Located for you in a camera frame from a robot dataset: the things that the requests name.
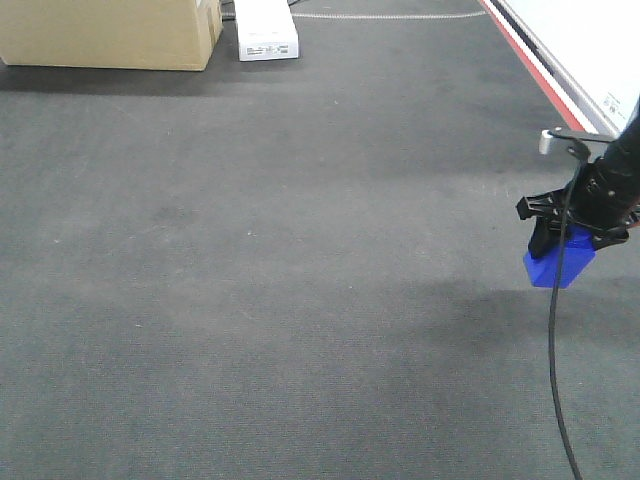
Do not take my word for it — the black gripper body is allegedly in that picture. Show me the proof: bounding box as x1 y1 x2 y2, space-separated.
516 158 639 248

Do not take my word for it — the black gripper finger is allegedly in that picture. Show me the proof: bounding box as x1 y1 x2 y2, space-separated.
528 217 559 259

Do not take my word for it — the black cable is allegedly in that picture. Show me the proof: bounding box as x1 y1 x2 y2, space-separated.
547 164 585 480

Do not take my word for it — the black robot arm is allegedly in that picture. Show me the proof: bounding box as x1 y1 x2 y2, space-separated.
516 118 639 260

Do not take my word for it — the small blue plastic box part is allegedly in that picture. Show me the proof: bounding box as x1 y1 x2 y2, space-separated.
523 225 596 289

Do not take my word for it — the white labelled carton box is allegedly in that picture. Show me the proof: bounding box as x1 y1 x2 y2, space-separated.
234 0 300 62

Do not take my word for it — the white conveyor side rail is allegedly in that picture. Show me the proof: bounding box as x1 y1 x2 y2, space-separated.
486 1 639 136

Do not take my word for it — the brown cardboard box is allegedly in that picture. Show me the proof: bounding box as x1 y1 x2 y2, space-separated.
1 0 223 71

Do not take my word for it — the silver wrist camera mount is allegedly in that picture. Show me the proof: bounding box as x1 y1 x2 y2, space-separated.
538 127 614 162

